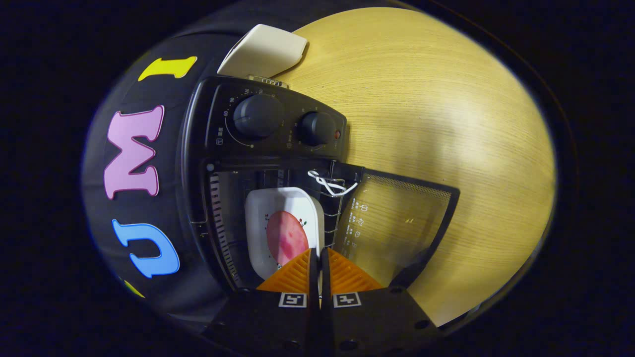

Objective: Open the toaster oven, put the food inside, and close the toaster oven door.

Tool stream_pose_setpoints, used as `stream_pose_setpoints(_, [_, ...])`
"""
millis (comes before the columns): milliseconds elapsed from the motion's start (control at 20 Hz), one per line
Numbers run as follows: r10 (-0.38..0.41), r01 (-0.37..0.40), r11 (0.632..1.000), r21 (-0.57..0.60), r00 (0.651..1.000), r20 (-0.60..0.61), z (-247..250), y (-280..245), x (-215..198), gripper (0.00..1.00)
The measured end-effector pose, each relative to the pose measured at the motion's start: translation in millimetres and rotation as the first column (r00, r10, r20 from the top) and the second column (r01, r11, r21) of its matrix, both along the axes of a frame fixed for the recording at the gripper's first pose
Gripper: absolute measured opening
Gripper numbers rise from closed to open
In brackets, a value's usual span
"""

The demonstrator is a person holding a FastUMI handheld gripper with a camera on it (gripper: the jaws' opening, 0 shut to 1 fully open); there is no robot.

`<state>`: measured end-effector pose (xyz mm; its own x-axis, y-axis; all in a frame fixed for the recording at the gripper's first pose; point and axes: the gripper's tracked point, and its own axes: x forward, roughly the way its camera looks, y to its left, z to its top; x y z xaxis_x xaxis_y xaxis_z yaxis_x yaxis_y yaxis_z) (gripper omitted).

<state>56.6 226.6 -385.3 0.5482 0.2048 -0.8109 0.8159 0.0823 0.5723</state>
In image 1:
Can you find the black backdrop cloth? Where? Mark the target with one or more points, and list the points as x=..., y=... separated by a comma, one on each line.
x=94, y=223

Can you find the white pop-up toaster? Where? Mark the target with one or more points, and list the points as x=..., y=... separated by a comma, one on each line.
x=263, y=52

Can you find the white rectangular plate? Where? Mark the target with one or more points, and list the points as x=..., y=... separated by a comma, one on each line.
x=258, y=208

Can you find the pink ham slice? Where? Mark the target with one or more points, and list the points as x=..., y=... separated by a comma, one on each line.
x=286, y=238

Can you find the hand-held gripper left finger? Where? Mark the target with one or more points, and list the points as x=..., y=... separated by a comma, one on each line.
x=268, y=322

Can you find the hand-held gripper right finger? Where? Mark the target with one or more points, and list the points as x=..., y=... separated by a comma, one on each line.
x=372, y=322

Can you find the black toaster oven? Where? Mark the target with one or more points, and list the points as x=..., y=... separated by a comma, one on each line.
x=208, y=129

